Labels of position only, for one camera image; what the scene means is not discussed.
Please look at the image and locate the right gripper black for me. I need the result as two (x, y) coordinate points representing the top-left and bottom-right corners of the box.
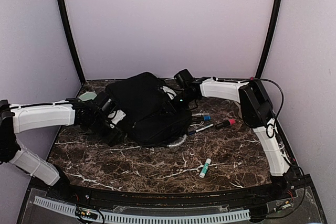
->
(161, 91), (197, 116)

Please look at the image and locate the black student backpack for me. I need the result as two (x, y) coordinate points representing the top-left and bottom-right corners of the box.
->
(105, 72), (192, 147)

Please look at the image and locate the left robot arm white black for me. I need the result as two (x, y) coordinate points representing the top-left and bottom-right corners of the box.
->
(1, 92), (126, 201)

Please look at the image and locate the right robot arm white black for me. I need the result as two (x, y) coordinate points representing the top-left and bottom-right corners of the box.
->
(159, 69), (303, 200)

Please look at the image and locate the black marker blue cap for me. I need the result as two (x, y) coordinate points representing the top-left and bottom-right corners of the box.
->
(192, 113), (211, 121)

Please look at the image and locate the blue capped white pen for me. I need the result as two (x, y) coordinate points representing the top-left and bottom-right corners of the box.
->
(188, 124), (214, 135)

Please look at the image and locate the pale green ceramic bowl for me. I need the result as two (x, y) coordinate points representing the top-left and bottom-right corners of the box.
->
(78, 92), (97, 101)

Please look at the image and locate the green white glue stick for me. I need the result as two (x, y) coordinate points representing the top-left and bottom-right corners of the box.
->
(199, 158), (212, 178)

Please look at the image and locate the white slotted cable duct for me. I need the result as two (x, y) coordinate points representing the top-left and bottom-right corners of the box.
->
(33, 196), (251, 223)

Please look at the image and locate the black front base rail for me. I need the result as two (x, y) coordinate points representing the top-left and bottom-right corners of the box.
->
(28, 174), (313, 210)

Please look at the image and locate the left black frame post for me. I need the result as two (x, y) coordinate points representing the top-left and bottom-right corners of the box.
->
(57, 0), (86, 85)

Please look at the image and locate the black frame post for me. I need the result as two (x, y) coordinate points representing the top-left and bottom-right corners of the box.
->
(255, 0), (281, 78)
(57, 0), (86, 85)

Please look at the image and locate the right black frame post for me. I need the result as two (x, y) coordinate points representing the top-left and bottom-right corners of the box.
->
(255, 0), (281, 78)

